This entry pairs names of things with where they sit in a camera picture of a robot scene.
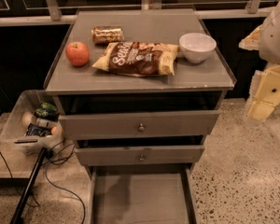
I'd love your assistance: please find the grey bottom drawer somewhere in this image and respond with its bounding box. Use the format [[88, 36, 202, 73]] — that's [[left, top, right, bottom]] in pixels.
[[86, 164, 198, 224]]

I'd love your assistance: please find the brown chip bag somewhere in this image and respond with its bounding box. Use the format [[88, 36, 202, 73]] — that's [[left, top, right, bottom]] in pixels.
[[92, 42, 179, 77]]

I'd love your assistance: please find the clear plastic bin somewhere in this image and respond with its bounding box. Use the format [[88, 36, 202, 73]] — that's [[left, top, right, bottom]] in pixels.
[[0, 90, 63, 155]]

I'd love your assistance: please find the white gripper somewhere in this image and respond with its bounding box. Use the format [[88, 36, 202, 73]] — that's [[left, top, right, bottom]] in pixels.
[[239, 1, 280, 121]]

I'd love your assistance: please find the grey drawer cabinet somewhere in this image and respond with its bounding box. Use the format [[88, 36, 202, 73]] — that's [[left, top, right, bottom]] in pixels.
[[42, 8, 237, 173]]

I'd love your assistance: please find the white bowl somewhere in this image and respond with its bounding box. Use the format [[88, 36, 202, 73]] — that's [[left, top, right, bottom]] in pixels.
[[179, 33, 217, 63]]

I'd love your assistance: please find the red apple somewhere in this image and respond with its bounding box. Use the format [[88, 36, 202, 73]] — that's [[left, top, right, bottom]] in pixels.
[[65, 41, 90, 67]]

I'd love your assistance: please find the blue snack packet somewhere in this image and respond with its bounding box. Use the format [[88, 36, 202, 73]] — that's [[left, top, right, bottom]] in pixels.
[[25, 123, 51, 137]]

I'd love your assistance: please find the grey drawer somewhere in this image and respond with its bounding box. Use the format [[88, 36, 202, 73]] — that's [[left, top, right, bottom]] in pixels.
[[86, 164, 198, 224], [76, 145, 204, 166], [59, 110, 219, 140]]

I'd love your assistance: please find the grey middle drawer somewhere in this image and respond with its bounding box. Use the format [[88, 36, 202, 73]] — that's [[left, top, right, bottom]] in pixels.
[[76, 145, 204, 166]]

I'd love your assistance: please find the black cable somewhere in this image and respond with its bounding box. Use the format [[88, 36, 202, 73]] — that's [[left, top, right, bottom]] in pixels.
[[0, 133, 14, 179]]

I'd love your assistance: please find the green snack bag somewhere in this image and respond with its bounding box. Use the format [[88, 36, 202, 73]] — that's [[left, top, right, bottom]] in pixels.
[[35, 102, 59, 120]]

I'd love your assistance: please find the black pole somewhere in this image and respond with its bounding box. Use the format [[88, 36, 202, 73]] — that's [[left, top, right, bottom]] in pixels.
[[9, 147, 48, 224]]

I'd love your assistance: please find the grey top drawer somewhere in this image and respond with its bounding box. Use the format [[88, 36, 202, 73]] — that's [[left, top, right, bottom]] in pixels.
[[59, 110, 219, 140]]

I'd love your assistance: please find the gold soda can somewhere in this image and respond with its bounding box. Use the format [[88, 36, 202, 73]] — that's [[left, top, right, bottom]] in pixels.
[[91, 26, 124, 45]]

